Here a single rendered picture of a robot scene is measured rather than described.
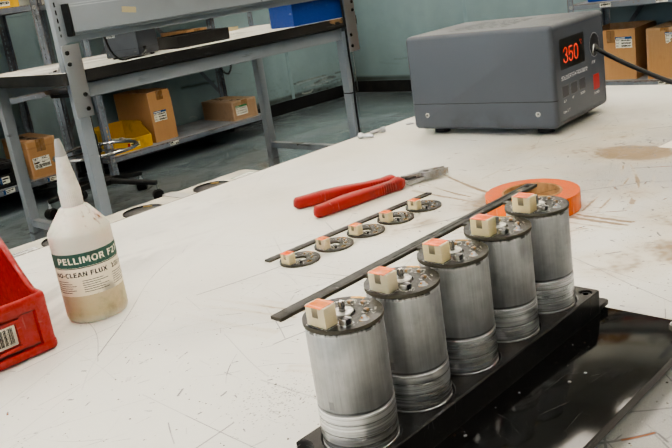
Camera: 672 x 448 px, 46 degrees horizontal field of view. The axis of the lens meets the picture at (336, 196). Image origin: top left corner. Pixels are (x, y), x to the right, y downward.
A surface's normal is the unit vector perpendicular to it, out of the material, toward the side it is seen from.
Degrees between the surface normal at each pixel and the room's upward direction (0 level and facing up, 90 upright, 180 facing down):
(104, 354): 0
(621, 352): 0
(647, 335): 0
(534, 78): 90
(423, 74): 90
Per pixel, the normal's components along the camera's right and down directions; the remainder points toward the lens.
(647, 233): -0.15, -0.95
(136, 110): -0.64, 0.31
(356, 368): 0.14, 0.24
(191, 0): 0.71, 0.08
